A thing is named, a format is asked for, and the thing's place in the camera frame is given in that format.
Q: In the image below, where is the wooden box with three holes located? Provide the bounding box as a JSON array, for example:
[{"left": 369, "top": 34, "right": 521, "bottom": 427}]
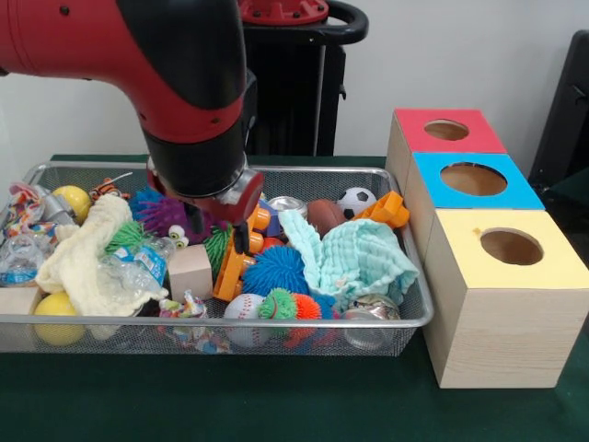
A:
[{"left": 385, "top": 108, "right": 589, "bottom": 390}]

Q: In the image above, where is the small colourful patterned cloth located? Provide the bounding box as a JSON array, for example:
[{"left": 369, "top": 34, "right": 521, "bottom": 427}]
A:
[{"left": 158, "top": 290, "right": 231, "bottom": 355}]

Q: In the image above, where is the long orange toy block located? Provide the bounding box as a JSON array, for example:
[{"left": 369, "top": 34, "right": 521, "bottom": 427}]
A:
[{"left": 353, "top": 191, "right": 410, "bottom": 229}]

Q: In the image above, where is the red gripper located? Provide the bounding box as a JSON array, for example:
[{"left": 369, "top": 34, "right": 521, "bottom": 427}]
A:
[{"left": 145, "top": 158, "right": 266, "bottom": 257}]

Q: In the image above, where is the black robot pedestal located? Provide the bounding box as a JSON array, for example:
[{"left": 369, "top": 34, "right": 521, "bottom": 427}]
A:
[{"left": 238, "top": 0, "right": 369, "bottom": 157}]

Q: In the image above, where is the silver mesh bin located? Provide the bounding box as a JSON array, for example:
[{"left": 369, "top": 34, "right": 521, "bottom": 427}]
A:
[{"left": 0, "top": 161, "right": 434, "bottom": 358}]

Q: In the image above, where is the dark green tablecloth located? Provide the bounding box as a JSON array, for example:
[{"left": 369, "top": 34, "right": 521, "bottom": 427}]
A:
[
  {"left": 0, "top": 154, "right": 589, "bottom": 442},
  {"left": 548, "top": 166, "right": 589, "bottom": 217}
]

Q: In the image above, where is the mint green cloth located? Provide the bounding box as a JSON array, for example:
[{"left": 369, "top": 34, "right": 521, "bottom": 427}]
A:
[{"left": 278, "top": 210, "right": 421, "bottom": 314}]

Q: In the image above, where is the black and white soccer ball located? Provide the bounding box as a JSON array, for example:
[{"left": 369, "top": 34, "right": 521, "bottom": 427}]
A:
[{"left": 337, "top": 187, "right": 378, "bottom": 220}]

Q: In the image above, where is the yellow ball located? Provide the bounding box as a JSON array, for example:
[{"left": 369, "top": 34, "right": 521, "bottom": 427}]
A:
[
  {"left": 32, "top": 292, "right": 87, "bottom": 347},
  {"left": 52, "top": 185, "right": 92, "bottom": 226}
]

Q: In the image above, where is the purple spiky rubber ball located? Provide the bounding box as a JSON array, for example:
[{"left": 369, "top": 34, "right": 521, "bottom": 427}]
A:
[{"left": 133, "top": 195, "right": 231, "bottom": 250}]

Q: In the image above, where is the wide orange studded block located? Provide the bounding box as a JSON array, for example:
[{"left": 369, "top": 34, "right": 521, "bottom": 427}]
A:
[{"left": 212, "top": 204, "right": 272, "bottom": 303}]

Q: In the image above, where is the brown toy football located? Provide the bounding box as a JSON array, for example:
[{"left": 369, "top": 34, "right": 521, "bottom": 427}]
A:
[{"left": 306, "top": 198, "right": 346, "bottom": 238}]

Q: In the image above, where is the cream yellow cloth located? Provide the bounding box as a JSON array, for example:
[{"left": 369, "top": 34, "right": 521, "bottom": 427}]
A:
[{"left": 35, "top": 192, "right": 169, "bottom": 318}]

